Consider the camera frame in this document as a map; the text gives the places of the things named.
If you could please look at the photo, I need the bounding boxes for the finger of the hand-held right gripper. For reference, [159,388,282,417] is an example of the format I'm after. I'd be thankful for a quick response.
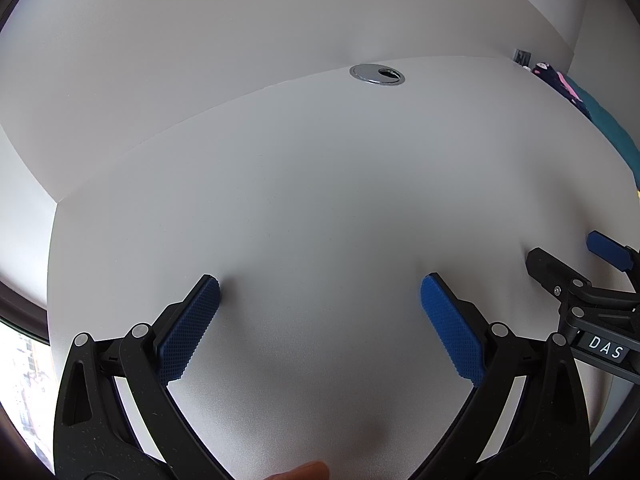
[586,230,640,273]
[525,246,640,312]

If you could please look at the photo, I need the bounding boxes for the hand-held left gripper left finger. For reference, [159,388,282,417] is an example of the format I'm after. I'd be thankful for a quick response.
[52,274,228,480]

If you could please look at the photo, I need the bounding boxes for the navy patterned blanket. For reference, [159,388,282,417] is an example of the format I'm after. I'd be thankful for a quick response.
[530,61,568,86]

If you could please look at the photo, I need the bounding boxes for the teal pillow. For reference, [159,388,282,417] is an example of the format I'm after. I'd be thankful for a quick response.
[570,77,640,193]

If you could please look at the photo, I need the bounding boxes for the hot pink blanket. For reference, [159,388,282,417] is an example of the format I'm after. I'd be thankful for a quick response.
[557,72,591,111]

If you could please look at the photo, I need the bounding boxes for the silver desk cable grommet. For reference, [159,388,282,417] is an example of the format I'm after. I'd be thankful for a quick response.
[349,64,406,87]

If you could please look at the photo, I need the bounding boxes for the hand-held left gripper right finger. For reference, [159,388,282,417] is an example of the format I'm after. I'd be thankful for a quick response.
[419,272,592,480]

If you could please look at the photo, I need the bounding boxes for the window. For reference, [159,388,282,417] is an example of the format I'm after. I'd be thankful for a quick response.
[0,280,56,461]

